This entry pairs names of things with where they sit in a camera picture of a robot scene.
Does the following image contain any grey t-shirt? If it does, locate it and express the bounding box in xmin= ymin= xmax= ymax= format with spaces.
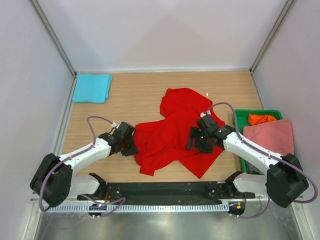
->
xmin=245 ymin=160 xmax=264 ymax=175

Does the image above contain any orange t-shirt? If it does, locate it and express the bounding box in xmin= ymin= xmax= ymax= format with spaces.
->
xmin=247 ymin=114 xmax=277 ymax=126

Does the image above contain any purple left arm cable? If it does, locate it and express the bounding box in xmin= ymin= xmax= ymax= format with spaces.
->
xmin=39 ymin=115 xmax=126 ymax=218

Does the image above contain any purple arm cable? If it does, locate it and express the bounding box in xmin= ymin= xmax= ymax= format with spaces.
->
xmin=201 ymin=101 xmax=319 ymax=219
xmin=39 ymin=115 xmax=126 ymax=218

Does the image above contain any folded light blue t-shirt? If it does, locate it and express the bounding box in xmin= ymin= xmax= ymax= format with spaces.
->
xmin=72 ymin=74 xmax=113 ymax=104

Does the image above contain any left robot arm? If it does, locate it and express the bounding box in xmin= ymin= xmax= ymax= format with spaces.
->
xmin=30 ymin=121 xmax=138 ymax=208

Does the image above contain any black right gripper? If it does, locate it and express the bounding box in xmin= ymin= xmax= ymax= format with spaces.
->
xmin=185 ymin=126 xmax=213 ymax=154

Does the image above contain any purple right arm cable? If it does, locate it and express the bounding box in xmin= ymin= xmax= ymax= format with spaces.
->
xmin=201 ymin=101 xmax=319 ymax=219

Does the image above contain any left aluminium frame post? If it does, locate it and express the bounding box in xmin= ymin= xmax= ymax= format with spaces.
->
xmin=29 ymin=0 xmax=77 ymax=78

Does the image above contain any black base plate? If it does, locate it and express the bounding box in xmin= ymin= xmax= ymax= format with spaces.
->
xmin=89 ymin=181 xmax=256 ymax=206

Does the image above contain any pink t-shirt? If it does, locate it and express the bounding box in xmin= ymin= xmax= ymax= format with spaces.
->
xmin=243 ymin=119 xmax=295 ymax=156

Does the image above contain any white slotted cable duct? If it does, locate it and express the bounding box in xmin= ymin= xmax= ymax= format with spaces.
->
xmin=47 ymin=202 xmax=229 ymax=213

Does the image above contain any aluminium frame post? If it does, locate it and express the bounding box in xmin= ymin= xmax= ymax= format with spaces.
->
xmin=249 ymin=0 xmax=296 ymax=75
xmin=29 ymin=0 xmax=77 ymax=78

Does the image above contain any red t-shirt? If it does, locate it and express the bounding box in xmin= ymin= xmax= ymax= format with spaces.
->
xmin=134 ymin=88 xmax=223 ymax=179

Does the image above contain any right aluminium frame post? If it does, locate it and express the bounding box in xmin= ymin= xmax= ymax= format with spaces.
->
xmin=249 ymin=0 xmax=296 ymax=75

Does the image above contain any green plastic bin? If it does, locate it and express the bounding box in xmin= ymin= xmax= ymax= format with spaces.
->
xmin=235 ymin=109 xmax=283 ymax=175

